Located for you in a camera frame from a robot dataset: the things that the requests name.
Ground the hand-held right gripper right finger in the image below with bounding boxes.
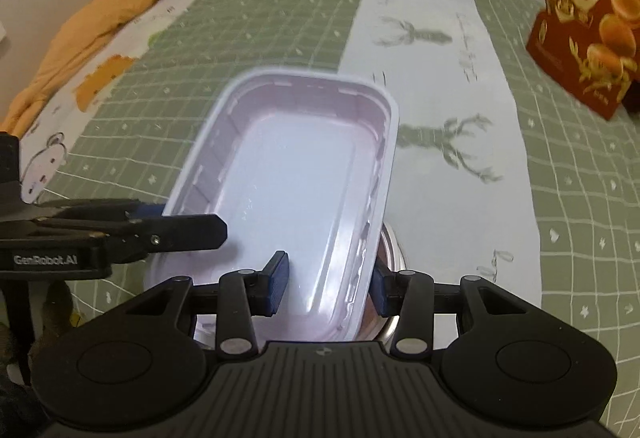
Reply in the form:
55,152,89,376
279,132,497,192
370,262,519,360

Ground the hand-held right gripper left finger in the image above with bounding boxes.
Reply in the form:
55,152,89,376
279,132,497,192
125,251,291,360

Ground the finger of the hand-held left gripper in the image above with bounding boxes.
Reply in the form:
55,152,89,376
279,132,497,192
34,198,167,225
102,213,229,265

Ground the pale pink rectangular plastic container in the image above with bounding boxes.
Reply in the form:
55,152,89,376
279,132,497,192
162,67,400,342

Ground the white cartoon print cloth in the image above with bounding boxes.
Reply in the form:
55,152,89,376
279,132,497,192
15,0,219,207

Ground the orange cloth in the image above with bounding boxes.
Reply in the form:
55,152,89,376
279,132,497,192
0,0,166,137

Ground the white deer print table runner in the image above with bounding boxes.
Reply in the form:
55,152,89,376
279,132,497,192
337,0,544,319

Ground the green checked tablecloth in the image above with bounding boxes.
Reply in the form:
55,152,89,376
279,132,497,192
40,0,640,350

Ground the brown snack pouch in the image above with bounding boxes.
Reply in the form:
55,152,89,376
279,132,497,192
526,0,640,121

